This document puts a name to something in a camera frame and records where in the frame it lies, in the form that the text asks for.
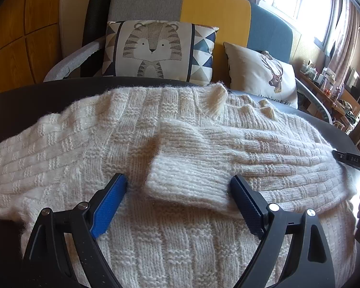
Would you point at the orange wooden wardrobe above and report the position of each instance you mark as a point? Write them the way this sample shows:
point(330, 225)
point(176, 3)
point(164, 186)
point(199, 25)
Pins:
point(33, 36)

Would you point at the row of glass jars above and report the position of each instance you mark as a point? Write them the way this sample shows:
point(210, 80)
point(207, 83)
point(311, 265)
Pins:
point(318, 78)

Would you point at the black rolled mat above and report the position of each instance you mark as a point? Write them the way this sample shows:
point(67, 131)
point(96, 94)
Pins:
point(94, 21)

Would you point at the grey yellow blue sofa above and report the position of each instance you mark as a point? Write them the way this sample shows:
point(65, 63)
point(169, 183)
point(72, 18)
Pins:
point(210, 9)

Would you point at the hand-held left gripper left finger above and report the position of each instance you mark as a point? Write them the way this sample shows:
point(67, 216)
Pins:
point(111, 204)

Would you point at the white knit sweater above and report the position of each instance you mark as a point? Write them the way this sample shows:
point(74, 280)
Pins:
point(183, 156)

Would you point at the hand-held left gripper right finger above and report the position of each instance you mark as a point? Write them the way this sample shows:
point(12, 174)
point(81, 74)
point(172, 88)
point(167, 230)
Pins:
point(249, 208)

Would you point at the deer print pillow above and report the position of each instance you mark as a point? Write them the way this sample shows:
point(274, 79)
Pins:
point(258, 72)

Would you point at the cluttered wooden desk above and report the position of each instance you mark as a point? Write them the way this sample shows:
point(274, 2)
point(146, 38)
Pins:
point(345, 97)

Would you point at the tiger print pillow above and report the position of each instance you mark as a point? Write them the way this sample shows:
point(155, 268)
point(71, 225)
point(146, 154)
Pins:
point(151, 51)

